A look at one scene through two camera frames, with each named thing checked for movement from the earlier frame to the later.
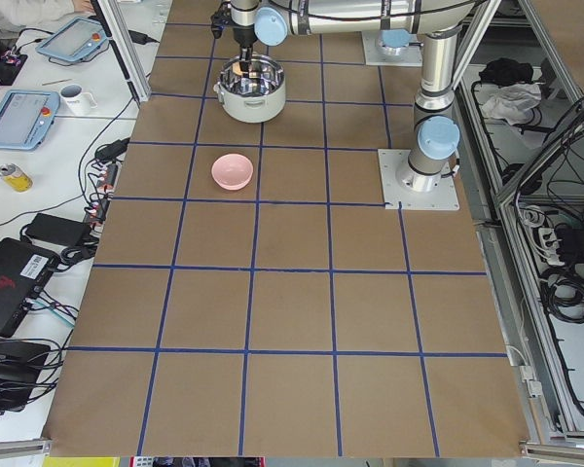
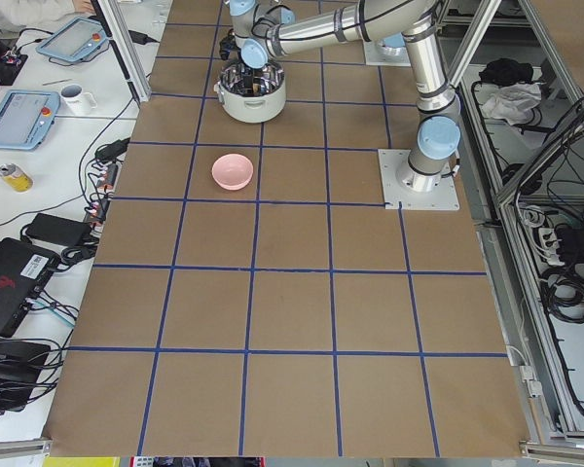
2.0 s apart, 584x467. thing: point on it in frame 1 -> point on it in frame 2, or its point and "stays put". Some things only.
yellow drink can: (16, 176) stays put
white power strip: (549, 242) stays put
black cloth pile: (506, 71) stays put
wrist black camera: (221, 19) -> (227, 44)
